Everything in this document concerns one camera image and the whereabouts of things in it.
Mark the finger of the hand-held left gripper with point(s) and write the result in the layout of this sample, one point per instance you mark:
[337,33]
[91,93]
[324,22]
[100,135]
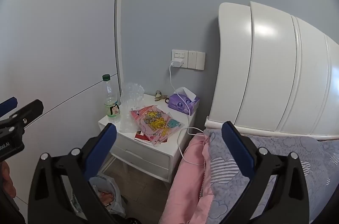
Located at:
[29,112]
[9,105]

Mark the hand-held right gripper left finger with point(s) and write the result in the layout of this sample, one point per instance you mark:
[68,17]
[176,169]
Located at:
[100,150]

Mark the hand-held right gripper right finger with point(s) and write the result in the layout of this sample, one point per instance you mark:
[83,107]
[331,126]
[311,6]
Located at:
[238,147]

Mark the red printed leaflet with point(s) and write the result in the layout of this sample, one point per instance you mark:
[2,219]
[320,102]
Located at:
[141,137]

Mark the clear bottle with green cap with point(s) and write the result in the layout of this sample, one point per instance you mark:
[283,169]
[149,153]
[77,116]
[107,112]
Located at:
[111,107]

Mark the trash bin with clear liner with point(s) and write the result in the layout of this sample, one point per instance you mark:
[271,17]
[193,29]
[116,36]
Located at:
[106,195]

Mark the clear plastic bag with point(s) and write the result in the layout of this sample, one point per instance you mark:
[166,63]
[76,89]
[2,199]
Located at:
[129,107]

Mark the pink cartoon packet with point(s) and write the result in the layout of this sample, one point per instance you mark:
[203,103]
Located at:
[153,120]

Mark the person's left hand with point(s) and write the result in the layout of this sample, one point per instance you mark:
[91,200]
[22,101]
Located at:
[6,179]

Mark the white nightstand drawer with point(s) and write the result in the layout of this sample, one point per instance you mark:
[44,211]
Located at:
[148,154]
[143,167]

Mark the pink blanket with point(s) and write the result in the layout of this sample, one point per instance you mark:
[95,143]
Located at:
[185,187]

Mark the white nightstand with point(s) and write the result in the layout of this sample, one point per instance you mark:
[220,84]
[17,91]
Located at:
[169,144]

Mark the purple tissue box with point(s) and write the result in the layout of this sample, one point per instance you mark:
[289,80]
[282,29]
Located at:
[180,105]

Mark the white wardrobe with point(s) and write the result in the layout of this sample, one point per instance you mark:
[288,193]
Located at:
[53,41]

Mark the small brown toy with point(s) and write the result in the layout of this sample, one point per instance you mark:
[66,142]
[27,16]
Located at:
[159,97]

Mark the white bed headboard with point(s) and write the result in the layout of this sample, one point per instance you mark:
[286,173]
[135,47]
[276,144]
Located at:
[264,67]

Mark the white charger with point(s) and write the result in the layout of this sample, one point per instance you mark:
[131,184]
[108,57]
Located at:
[178,64]

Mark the white wall switch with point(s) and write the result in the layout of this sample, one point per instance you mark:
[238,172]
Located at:
[196,60]

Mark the white wall socket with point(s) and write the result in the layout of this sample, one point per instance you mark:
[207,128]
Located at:
[177,54]

